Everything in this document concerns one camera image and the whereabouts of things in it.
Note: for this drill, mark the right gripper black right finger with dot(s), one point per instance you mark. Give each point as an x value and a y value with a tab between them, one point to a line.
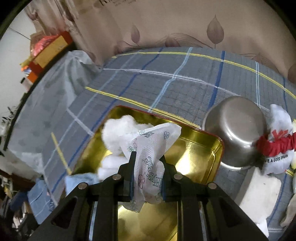
205	212

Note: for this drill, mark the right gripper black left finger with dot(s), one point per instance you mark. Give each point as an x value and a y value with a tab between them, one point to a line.
90	212

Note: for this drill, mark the light blue fuzzy towel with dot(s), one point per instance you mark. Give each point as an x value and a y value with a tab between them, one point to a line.
72	181

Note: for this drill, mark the white fluffy plush cloth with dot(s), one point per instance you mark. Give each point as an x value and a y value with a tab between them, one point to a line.
112	133

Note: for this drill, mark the printed white tissue pack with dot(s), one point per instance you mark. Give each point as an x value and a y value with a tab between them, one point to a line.
150	145

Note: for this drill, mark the small white cloth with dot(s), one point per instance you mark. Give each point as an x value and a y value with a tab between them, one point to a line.
263	227

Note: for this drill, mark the cream fuzzy soft toy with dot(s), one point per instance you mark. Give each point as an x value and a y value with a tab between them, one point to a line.
290	213

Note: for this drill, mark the pale yellow soft pouch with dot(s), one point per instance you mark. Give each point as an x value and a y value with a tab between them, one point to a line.
293	163

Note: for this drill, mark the white foam block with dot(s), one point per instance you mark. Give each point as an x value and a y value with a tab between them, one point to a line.
258	195

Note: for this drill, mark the gold metal tray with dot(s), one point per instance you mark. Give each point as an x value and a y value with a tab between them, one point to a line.
196	154

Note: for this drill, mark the stainless steel bowl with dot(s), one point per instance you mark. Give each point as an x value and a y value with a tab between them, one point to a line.
239	123

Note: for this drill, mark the red white printed cloth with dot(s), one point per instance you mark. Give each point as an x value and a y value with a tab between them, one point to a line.
277	146

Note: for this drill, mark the grey plaid bed sheet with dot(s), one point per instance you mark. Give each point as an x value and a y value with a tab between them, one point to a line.
183	81

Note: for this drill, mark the translucent plastic cover sheet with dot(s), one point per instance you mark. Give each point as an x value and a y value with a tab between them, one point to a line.
44	107

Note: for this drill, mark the red yellow cardboard box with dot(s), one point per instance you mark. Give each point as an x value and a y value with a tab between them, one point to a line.
43	52

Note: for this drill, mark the beige leaf pattern curtain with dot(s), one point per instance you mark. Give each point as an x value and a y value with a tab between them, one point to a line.
106	28

